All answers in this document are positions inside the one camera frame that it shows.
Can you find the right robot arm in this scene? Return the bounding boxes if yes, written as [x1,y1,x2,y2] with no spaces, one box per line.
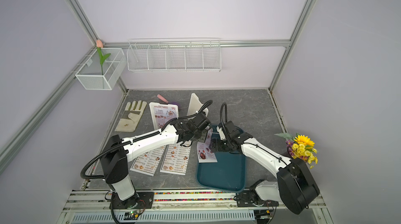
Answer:
[209,103,320,215]

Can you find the yellow artificial flower bouquet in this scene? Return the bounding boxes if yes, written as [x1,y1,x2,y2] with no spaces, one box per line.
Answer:
[275,133,319,169]

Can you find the pink artificial tulip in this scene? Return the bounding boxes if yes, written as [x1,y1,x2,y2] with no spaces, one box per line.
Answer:
[96,39,111,75]

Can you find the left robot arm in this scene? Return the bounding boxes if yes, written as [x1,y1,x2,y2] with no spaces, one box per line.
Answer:
[80,100,213,202]

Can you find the white menu holder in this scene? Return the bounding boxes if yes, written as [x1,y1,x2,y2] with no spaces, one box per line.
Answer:
[148,101,180,131]
[187,93,204,116]

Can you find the teal plastic tray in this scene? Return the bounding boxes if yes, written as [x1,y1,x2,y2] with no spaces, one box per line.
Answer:
[196,125,247,193]

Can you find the white mesh wall basket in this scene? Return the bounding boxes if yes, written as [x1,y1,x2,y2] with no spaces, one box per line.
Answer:
[75,48,127,90]

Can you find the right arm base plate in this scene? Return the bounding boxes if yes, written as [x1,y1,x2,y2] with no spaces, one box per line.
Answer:
[233,190,279,207]

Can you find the Dim Sum Inn menu sheet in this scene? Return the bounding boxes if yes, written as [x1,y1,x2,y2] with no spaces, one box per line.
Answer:
[130,146,166,176]

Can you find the white wire wall rack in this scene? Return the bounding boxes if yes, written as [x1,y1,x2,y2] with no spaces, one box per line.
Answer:
[127,38,222,72]

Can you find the pink purple toy trowel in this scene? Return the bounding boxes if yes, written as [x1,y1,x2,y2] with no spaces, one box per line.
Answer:
[157,94,180,106]

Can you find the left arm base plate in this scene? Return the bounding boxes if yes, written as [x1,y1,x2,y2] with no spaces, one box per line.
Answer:
[111,192,155,209]

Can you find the restaurant special menu sheet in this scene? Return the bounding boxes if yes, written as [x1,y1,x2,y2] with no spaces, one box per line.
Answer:
[152,104,178,129]

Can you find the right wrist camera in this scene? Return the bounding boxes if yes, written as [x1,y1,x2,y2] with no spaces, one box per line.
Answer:
[216,126,226,140]

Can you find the white green work glove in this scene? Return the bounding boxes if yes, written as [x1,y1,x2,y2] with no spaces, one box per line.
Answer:
[115,100,147,133]

